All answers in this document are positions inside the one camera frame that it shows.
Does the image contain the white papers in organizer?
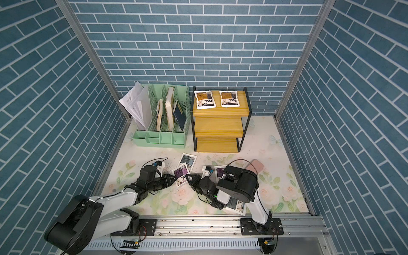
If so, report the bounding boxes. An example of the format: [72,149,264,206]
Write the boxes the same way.
[119,82,153,131]

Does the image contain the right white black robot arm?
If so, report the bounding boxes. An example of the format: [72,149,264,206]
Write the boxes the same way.
[186,165,284,237]

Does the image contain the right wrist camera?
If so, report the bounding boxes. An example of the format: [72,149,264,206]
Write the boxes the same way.
[201,165,214,179]

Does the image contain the pink case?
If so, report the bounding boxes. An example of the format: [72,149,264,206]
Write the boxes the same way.
[245,159,265,174]

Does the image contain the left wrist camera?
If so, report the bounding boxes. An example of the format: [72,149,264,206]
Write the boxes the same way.
[152,160,166,178]

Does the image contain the wooden three-tier shelf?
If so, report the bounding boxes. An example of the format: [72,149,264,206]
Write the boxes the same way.
[191,87,252,153]

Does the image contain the green desk file organizer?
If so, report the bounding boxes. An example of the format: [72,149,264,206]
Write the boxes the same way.
[132,84,191,148]

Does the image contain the yellow coffee bag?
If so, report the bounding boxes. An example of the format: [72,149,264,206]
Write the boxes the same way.
[220,91,240,108]
[194,90,216,110]

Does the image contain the dark blue book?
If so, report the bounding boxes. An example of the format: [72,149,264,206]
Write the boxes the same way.
[173,100,187,131]

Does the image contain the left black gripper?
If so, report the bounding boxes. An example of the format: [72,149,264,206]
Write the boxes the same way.
[146,173,178,192]

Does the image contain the beige book thin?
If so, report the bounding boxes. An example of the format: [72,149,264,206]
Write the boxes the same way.
[156,99,163,132]

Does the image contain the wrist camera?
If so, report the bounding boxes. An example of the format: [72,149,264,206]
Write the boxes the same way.
[152,160,166,178]
[201,165,214,179]

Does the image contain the beige book tall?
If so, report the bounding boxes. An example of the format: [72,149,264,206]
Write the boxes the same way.
[165,87,174,132]

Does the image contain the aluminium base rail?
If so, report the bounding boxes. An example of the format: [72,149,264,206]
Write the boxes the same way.
[65,214,330,240]

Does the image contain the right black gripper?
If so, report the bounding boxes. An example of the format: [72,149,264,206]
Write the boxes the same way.
[186,175,215,202]

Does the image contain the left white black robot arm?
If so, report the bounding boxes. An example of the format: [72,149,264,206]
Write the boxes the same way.
[44,165,176,255]

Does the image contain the purple coffee bag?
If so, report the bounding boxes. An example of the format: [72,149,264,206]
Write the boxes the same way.
[173,163,190,187]
[215,165,226,183]

